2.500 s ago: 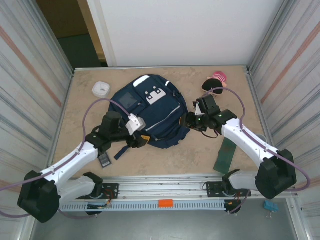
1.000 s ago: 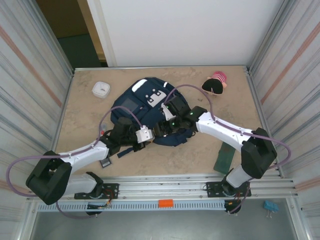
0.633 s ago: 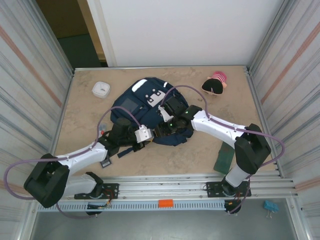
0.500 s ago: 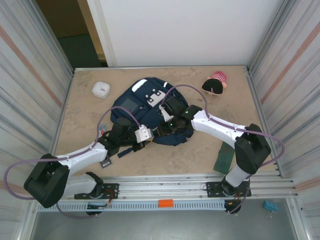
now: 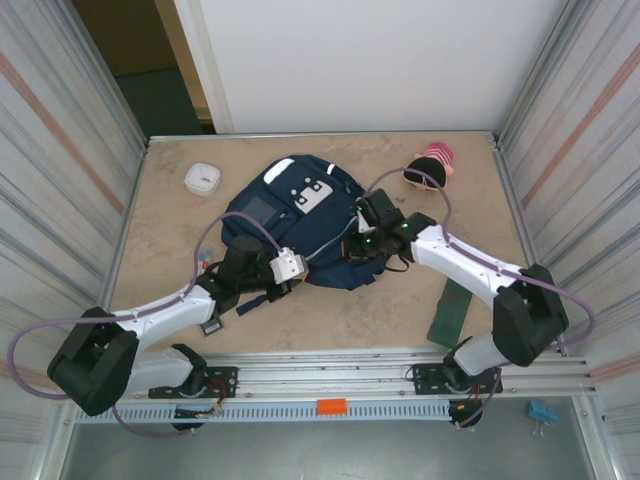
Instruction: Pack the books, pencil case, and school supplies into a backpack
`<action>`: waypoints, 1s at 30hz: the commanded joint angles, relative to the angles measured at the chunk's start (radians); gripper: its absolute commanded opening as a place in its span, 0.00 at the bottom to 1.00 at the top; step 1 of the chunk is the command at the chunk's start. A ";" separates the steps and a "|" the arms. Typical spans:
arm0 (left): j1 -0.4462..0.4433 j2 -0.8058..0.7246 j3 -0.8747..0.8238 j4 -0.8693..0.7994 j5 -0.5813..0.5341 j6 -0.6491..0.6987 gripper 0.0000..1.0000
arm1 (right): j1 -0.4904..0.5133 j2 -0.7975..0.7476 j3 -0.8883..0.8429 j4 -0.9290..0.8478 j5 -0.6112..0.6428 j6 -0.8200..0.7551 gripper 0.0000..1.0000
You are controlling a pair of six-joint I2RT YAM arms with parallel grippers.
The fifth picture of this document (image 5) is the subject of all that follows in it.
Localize navy blue backpack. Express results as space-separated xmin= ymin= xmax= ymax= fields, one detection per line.
xmin=219 ymin=153 xmax=396 ymax=317

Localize dark green booklet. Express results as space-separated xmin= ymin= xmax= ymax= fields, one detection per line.
xmin=427 ymin=278 xmax=472 ymax=349

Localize plush doll pink striped shirt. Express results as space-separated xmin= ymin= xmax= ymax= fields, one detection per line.
xmin=402 ymin=141 xmax=456 ymax=193

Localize blue binder clip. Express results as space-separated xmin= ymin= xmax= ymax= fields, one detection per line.
xmin=526 ymin=399 xmax=559 ymax=437

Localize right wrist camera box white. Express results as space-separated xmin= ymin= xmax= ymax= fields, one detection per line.
xmin=354 ymin=208 xmax=377 ymax=235

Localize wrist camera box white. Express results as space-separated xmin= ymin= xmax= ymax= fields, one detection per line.
xmin=268 ymin=248 xmax=307 ymax=284
xmin=354 ymin=208 xmax=377 ymax=235

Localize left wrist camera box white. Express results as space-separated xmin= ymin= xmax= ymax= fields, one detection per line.
xmin=268 ymin=248 xmax=307 ymax=284

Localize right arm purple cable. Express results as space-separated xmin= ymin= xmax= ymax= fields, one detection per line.
xmin=362 ymin=167 xmax=596 ymax=429

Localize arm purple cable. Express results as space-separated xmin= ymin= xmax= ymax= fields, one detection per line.
xmin=9 ymin=210 xmax=291 ymax=439
xmin=362 ymin=167 xmax=596 ymax=429

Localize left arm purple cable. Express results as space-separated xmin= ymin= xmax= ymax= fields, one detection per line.
xmin=9 ymin=210 xmax=291 ymax=439

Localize aluminium mounting rail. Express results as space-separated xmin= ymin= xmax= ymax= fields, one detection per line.
xmin=52 ymin=349 xmax=599 ymax=404

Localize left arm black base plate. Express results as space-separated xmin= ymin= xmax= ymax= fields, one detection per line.
xmin=148 ymin=366 xmax=239 ymax=400

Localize left base red black wires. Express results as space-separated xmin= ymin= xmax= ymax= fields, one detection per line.
xmin=207 ymin=378 xmax=236 ymax=416

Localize base red black wires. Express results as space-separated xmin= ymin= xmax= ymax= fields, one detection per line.
xmin=207 ymin=378 xmax=236 ymax=416
xmin=452 ymin=383 xmax=486 ymax=416

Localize grey slotted cable duct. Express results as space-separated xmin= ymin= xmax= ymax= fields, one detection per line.
xmin=74 ymin=402 xmax=454 ymax=424

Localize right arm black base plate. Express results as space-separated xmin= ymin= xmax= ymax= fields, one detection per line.
xmin=411 ymin=362 xmax=503 ymax=396

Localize right base red black wires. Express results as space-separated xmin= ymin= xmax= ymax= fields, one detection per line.
xmin=452 ymin=383 xmax=486 ymax=416

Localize tan wooden door frame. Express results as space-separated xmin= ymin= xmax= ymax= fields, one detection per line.
xmin=153 ymin=0 xmax=214 ymax=124

